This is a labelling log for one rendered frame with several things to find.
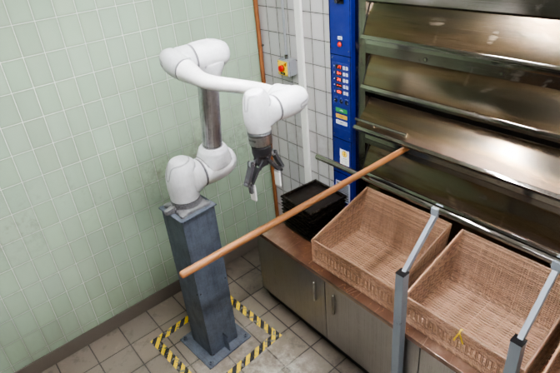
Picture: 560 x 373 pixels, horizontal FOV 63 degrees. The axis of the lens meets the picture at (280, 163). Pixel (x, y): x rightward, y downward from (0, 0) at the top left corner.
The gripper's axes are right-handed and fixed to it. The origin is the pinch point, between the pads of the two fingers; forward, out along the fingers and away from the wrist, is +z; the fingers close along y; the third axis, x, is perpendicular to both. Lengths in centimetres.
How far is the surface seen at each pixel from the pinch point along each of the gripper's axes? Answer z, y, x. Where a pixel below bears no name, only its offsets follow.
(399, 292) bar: 49, -28, 44
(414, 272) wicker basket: 63, -57, 36
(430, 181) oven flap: 32, -91, 24
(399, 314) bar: 61, -28, 45
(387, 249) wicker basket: 75, -78, 8
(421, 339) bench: 77, -35, 52
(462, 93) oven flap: -19, -89, 38
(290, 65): -15, -97, -73
